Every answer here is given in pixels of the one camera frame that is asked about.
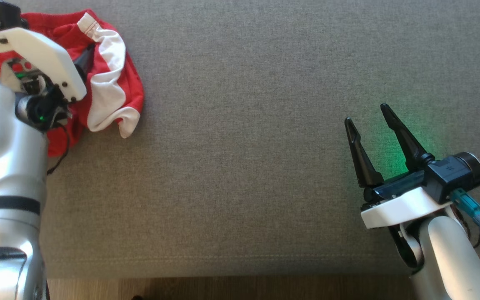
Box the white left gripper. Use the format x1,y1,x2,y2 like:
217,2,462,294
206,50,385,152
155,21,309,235
0,27,97,103

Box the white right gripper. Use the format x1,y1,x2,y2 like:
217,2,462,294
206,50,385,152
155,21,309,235
344,103,453,230

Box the red and white shorts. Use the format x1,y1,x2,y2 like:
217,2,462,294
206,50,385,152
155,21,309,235
0,9,145,158

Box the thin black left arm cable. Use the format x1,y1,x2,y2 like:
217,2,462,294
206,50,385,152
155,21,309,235
46,123,70,175

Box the teal plug right camera cable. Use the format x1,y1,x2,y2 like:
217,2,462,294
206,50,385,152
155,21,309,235
450,190,480,239

